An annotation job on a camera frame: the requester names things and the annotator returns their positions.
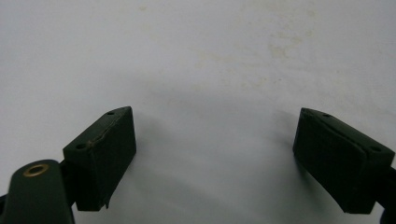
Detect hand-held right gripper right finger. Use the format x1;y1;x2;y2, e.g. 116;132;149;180
292;107;396;215

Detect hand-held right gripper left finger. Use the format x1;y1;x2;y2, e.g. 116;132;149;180
62;105;137;212

